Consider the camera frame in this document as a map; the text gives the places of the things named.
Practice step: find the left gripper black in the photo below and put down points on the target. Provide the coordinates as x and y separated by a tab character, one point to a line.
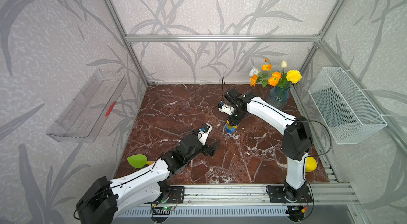
212	150

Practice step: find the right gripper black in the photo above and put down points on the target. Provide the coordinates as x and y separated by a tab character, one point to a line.
232	121

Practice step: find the light blue long lego brick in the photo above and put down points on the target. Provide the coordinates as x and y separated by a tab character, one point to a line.
230	129

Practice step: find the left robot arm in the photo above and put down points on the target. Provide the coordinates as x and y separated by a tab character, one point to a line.
105	200

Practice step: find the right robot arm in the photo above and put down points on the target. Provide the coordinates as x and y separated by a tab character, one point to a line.
297	137

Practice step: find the blue glass vase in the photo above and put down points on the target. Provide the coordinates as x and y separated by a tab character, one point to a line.
278	97

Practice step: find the orange yellow flower bouquet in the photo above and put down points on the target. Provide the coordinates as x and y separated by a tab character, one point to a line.
282	79

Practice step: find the left circuit board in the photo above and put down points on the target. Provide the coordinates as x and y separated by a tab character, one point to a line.
163	210

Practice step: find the circuit board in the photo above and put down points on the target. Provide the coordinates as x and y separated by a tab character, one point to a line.
163	210
295	213

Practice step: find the green plastic leaf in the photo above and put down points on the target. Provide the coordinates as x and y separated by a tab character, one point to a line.
137	161

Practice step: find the yellow bottle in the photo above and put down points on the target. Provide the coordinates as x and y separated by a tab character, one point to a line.
310	164

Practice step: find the right circuit board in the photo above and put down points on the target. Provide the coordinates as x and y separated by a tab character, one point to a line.
295	213

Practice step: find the red object in tray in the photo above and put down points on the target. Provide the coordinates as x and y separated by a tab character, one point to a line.
110	108

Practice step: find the clear plastic tray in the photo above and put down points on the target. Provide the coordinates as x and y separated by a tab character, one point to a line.
83	119

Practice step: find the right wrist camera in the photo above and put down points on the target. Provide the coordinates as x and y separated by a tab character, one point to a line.
225	108

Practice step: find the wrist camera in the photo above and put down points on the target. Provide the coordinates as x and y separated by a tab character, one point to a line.
203	133
225	108

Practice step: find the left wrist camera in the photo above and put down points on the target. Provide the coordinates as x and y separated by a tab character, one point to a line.
203	133

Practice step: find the aluminium front rail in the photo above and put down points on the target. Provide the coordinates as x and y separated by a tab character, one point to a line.
227	194

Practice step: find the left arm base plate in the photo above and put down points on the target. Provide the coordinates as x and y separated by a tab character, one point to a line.
175	195

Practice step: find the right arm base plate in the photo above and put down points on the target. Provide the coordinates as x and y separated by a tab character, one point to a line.
286	194

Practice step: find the aluminium frame crossbar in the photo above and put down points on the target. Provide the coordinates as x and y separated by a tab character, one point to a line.
221	38

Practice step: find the white wire basket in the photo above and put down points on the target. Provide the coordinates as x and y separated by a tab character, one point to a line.
348	113

